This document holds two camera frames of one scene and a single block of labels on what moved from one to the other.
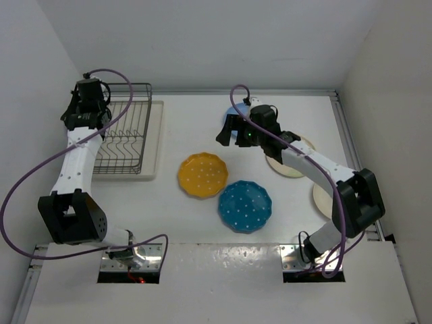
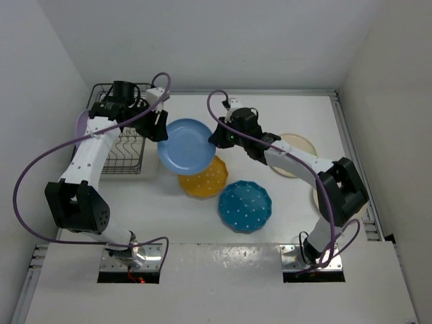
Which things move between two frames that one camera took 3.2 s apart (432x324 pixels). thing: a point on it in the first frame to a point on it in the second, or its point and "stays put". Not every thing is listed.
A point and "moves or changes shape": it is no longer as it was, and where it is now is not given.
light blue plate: x=244 y=109 moves or changes shape
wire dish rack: x=121 y=149 stays put
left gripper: x=69 y=111 to x=155 y=131
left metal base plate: x=148 y=257 stays put
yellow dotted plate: x=202 y=175 stays put
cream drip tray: x=132 y=148 stays put
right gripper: x=231 y=124 to x=218 y=138
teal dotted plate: x=244 y=206 stays put
